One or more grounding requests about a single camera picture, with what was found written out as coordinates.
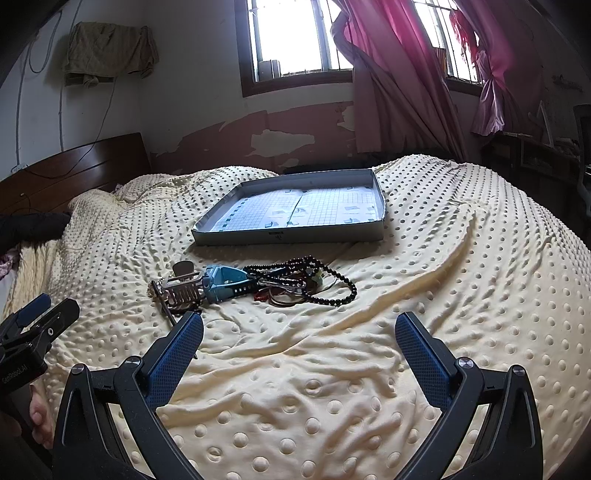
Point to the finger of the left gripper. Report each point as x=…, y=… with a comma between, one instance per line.
x=47, y=327
x=29, y=313

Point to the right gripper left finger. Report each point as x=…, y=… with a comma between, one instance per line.
x=87, y=444

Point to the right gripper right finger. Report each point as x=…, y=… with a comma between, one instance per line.
x=509, y=444

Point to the silver rectangular buckle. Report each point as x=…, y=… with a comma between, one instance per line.
x=185, y=280

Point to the blue watch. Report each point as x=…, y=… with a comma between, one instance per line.
x=221, y=283

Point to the green stone pendant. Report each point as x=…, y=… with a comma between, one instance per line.
x=318, y=276

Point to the flower hairpin stick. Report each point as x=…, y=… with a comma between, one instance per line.
x=170, y=302

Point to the left hand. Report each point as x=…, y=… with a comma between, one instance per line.
x=43, y=428

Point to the dark wooden headboard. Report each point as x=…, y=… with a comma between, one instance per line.
x=49, y=185

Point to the cream dotted bed blanket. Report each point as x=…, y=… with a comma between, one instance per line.
x=313, y=392

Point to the thin metal bangles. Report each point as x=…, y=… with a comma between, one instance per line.
x=284, y=298

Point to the dark side cabinet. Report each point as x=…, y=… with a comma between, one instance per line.
x=543, y=173

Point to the grey cardboard tray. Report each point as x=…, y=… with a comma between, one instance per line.
x=335, y=206

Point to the pink curtain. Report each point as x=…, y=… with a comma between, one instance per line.
x=401, y=101

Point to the window with bars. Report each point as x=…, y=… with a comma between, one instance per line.
x=287, y=44

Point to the olive cloth on wall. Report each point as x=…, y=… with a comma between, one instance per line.
x=101, y=52

